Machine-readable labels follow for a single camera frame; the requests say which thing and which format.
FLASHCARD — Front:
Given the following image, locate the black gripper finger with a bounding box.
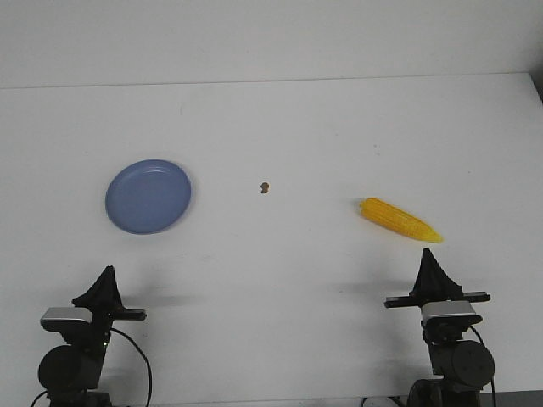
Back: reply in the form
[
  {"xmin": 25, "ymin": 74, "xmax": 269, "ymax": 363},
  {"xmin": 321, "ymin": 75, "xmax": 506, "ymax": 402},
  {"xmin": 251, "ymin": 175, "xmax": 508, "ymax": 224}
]
[
  {"xmin": 410, "ymin": 248, "xmax": 429, "ymax": 306},
  {"xmin": 428, "ymin": 249, "xmax": 463, "ymax": 300},
  {"xmin": 71, "ymin": 266, "xmax": 111, "ymax": 313},
  {"xmin": 108, "ymin": 265, "xmax": 124, "ymax": 309}
]

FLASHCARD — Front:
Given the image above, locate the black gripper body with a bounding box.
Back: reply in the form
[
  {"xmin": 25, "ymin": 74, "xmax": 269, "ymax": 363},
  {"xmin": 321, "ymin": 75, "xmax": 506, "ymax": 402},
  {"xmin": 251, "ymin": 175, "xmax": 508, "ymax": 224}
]
[
  {"xmin": 383, "ymin": 292, "xmax": 490, "ymax": 342},
  {"xmin": 60, "ymin": 308, "xmax": 147, "ymax": 348}
]

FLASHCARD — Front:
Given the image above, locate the yellow corn cob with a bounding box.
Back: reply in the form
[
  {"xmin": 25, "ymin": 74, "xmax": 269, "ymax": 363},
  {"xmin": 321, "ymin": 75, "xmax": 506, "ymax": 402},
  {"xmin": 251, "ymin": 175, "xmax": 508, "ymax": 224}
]
[{"xmin": 359, "ymin": 197, "xmax": 443, "ymax": 243}]

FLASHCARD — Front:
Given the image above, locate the blue round plate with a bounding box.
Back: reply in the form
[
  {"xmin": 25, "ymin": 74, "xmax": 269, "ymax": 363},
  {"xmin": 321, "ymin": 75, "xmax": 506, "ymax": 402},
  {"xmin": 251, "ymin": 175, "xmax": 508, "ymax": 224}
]
[{"xmin": 104, "ymin": 159, "xmax": 193, "ymax": 235}]

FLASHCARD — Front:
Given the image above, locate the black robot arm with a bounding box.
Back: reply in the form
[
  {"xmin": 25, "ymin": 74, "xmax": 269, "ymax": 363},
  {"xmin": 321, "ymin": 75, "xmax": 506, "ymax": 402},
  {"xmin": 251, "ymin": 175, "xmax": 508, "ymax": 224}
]
[
  {"xmin": 31, "ymin": 265, "xmax": 153, "ymax": 406},
  {"xmin": 383, "ymin": 248, "xmax": 495, "ymax": 406}
]

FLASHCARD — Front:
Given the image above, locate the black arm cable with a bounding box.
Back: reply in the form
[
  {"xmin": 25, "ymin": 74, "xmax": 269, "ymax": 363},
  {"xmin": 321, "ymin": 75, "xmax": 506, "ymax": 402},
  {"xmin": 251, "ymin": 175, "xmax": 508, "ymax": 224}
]
[
  {"xmin": 468, "ymin": 324, "xmax": 498, "ymax": 407},
  {"xmin": 109, "ymin": 328, "xmax": 153, "ymax": 407}
]

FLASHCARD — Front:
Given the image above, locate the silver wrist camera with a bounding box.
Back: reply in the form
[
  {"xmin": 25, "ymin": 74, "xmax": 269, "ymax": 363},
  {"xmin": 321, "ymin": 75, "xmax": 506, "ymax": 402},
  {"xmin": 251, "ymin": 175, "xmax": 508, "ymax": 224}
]
[
  {"xmin": 421, "ymin": 300, "xmax": 476, "ymax": 323},
  {"xmin": 40, "ymin": 307, "xmax": 92, "ymax": 332}
]

